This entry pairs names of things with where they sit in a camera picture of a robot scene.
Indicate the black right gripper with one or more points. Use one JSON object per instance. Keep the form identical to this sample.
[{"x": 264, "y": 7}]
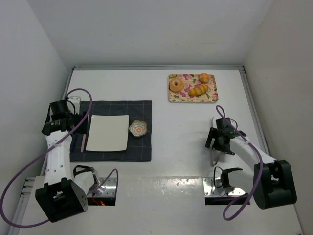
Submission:
[{"x": 214, "y": 140}]

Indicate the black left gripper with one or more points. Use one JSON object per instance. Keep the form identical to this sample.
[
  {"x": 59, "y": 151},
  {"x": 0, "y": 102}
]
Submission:
[{"x": 79, "y": 123}]

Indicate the metal bread tongs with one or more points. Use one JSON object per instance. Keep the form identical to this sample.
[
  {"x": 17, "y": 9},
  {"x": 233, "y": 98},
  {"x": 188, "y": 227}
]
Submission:
[{"x": 215, "y": 154}]

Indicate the striped long bread roll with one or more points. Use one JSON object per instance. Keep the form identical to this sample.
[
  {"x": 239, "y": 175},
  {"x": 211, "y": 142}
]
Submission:
[{"x": 198, "y": 90}]

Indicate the small round bun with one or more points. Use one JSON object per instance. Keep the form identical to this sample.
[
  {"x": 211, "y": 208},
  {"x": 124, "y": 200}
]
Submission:
[{"x": 204, "y": 78}]

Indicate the sugared donut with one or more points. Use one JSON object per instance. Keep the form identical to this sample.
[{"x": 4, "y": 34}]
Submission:
[{"x": 176, "y": 85}]

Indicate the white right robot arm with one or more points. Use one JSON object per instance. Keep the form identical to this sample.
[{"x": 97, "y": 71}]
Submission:
[{"x": 270, "y": 180}]

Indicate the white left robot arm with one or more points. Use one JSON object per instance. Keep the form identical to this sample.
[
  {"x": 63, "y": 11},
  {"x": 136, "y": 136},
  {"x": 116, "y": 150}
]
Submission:
[{"x": 64, "y": 192}]

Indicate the white square plate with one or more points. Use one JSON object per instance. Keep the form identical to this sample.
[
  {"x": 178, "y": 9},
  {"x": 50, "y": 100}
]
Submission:
[{"x": 108, "y": 133}]

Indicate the small floral dish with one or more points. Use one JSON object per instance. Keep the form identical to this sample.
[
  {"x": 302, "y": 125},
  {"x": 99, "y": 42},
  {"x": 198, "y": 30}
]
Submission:
[{"x": 138, "y": 128}]

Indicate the dark checked placemat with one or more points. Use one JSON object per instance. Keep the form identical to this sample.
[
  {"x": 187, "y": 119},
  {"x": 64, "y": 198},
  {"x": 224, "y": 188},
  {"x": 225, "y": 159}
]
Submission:
[{"x": 138, "y": 149}]

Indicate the floral rectangular tray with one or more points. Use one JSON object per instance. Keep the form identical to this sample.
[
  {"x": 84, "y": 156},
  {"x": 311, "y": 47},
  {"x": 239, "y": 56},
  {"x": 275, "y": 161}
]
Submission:
[{"x": 190, "y": 81}]

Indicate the pink handled knife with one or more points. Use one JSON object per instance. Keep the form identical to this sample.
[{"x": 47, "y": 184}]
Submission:
[{"x": 85, "y": 136}]

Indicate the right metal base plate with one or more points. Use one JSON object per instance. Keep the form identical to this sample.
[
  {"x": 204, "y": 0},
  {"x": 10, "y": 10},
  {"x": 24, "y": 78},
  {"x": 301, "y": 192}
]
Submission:
[{"x": 210, "y": 190}]

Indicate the metal base plate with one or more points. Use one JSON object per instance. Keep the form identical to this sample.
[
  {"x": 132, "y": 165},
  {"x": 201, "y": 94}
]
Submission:
[
  {"x": 210, "y": 190},
  {"x": 108, "y": 189}
]

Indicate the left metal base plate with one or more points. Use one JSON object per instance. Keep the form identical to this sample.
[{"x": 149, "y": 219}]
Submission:
[{"x": 108, "y": 189}]

